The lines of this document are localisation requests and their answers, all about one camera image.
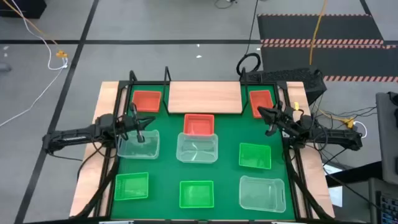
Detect black floor box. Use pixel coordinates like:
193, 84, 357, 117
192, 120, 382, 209
0, 0, 47, 19

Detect white floor cable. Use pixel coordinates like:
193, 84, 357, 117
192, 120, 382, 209
0, 0, 69, 128

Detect orange cable with plug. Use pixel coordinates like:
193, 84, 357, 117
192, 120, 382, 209
1, 0, 68, 59

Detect yellow hanging cable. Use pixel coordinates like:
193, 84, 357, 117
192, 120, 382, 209
308, 0, 328, 65

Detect green plastic basket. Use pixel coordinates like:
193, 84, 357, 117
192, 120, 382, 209
113, 172, 150, 202
238, 142, 272, 170
178, 180, 215, 209

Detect white paper sheet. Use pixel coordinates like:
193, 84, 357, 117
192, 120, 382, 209
323, 164, 343, 208

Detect yellow power plug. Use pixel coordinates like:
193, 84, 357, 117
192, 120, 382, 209
320, 108, 355, 129

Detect green table mat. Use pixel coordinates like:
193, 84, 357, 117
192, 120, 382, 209
110, 83, 296, 220

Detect black table frame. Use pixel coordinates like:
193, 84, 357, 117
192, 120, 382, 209
70, 70, 336, 224

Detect black hazard-striped floor mat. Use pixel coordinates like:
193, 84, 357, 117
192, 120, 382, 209
257, 13, 398, 83

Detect black floor beam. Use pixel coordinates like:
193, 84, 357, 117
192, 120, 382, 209
325, 161, 384, 187

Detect black coiled cable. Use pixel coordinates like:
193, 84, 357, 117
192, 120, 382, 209
236, 0, 262, 77

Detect grey metal cabinet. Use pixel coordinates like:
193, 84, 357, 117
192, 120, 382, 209
375, 91, 398, 185

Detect thin black floor cable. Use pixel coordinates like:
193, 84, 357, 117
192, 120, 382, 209
214, 0, 239, 9

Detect white looped cable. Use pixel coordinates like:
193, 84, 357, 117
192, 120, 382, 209
353, 120, 368, 139

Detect grey control panel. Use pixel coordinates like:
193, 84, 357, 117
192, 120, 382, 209
368, 177, 398, 224

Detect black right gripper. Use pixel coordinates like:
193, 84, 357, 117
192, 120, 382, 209
257, 104, 304, 138

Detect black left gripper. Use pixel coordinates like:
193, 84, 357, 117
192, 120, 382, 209
114, 113, 157, 141

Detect clear plastic basket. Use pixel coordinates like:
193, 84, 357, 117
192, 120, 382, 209
238, 175, 287, 213
116, 129, 161, 160
175, 132, 219, 164

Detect red plastic basket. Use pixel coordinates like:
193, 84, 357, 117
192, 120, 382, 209
183, 113, 216, 137
131, 90, 162, 113
249, 90, 274, 119

